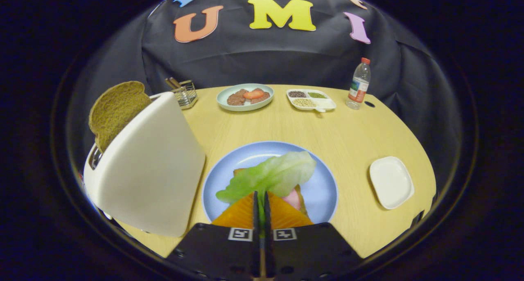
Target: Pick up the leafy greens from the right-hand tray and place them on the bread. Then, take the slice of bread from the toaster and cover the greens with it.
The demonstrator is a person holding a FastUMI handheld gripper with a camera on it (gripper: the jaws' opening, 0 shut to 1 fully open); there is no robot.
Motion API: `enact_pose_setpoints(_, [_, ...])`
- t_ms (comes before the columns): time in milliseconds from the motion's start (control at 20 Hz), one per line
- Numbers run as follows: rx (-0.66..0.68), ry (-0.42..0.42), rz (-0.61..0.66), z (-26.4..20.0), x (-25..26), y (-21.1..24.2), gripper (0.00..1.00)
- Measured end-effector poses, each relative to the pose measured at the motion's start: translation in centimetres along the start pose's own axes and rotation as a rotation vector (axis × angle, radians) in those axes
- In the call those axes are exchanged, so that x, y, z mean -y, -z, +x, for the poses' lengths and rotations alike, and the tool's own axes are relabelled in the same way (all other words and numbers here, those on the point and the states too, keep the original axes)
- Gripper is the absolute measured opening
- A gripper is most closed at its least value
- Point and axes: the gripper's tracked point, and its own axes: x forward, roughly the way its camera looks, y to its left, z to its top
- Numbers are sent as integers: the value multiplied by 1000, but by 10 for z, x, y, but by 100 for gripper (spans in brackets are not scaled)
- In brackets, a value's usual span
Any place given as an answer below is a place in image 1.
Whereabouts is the black backdrop cloth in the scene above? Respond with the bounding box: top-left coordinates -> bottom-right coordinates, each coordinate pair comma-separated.
70,0 -> 463,187

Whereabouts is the small white square plate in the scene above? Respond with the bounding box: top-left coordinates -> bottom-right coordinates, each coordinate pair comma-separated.
369,156 -> 415,210

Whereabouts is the clear bottle red cap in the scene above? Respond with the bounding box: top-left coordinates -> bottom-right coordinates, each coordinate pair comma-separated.
346,58 -> 372,110

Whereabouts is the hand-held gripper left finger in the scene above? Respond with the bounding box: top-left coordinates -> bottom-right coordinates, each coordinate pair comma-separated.
166,191 -> 262,280

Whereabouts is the plain brown bread slice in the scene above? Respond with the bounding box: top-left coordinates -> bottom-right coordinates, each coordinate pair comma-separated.
88,81 -> 152,153

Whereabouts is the brown meat patty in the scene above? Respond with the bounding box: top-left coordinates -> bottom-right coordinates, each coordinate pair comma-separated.
251,88 -> 271,105
227,89 -> 249,106

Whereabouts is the white toaster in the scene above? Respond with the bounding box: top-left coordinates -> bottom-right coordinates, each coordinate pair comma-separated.
83,92 -> 206,238

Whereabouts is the white divided seed tray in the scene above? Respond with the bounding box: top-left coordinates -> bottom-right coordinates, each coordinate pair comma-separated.
286,89 -> 337,113

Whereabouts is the pink ham slice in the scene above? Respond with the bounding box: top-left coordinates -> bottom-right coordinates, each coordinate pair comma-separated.
282,188 -> 302,211

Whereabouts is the brown toast slice with ham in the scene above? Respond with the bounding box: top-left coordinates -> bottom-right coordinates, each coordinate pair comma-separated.
233,168 -> 310,218

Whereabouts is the blue round plate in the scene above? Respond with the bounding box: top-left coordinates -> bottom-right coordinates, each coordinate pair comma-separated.
202,141 -> 339,224

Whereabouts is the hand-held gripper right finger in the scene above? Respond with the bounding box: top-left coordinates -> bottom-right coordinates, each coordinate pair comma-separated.
263,191 -> 364,280

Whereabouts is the pale green plate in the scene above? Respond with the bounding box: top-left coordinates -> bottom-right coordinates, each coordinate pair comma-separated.
216,83 -> 274,112

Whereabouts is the green lettuce leaf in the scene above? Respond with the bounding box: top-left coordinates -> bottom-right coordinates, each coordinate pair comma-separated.
216,151 -> 317,237

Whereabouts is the metal wire basket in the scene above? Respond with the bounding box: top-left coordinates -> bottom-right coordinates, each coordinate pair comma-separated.
171,80 -> 198,110

